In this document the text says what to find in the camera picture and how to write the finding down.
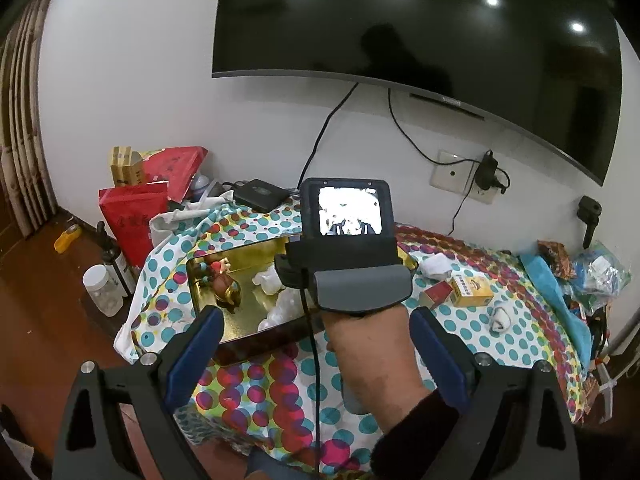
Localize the brown gourd ornament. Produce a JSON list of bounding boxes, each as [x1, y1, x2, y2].
[[195, 258, 242, 310]]

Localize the person right hand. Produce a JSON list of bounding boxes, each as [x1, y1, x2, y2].
[[322, 304, 430, 434]]

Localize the white crumpled paper ball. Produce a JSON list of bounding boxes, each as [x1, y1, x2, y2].
[[252, 264, 304, 332]]

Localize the white rolled sock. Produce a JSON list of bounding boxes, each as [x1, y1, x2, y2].
[[489, 306, 512, 334], [419, 254, 452, 282]]

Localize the red small box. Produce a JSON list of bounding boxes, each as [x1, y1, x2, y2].
[[419, 281, 452, 310]]

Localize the gold metal tin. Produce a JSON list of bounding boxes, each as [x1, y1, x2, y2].
[[186, 236, 416, 365]]

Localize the black set-top box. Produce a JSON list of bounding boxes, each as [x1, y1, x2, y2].
[[233, 179, 290, 214]]

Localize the blue cloth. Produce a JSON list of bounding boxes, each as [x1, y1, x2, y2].
[[520, 254, 592, 373]]

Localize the clear plastic jar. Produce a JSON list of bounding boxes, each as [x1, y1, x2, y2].
[[82, 264, 124, 318]]

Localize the black power adapter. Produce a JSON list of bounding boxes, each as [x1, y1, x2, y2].
[[474, 150, 511, 194]]

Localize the polka dot tablecloth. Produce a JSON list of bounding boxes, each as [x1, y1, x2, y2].
[[114, 197, 588, 479]]

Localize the clear plastic bag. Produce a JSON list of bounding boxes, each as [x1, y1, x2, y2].
[[570, 242, 631, 315]]

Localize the brown patterned pouch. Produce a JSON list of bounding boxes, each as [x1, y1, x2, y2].
[[537, 240, 575, 281]]

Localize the dark glass bottle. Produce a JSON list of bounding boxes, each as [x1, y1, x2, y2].
[[96, 221, 136, 298]]

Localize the red paper bag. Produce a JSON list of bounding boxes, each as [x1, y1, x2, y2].
[[141, 146, 208, 203]]

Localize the red gift bag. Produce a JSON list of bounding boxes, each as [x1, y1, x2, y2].
[[99, 182, 168, 268]]

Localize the yellow cardboard box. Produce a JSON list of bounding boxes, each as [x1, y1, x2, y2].
[[110, 146, 145, 186]]

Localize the white wall socket plate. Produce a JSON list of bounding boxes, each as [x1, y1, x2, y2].
[[430, 150, 498, 205]]

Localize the black power cable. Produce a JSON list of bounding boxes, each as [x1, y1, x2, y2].
[[295, 81, 360, 191]]

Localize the black wall bracket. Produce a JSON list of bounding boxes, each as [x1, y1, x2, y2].
[[576, 195, 602, 249]]

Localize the wall mounted television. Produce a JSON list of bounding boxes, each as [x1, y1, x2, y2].
[[213, 0, 623, 183]]

